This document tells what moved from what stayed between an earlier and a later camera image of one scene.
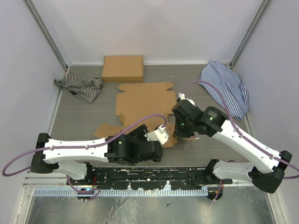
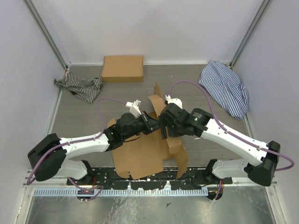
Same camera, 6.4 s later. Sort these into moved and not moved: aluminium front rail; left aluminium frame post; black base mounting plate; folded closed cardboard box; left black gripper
Moved: left black gripper
Not moved: black base mounting plate; folded closed cardboard box; aluminium front rail; left aluminium frame post
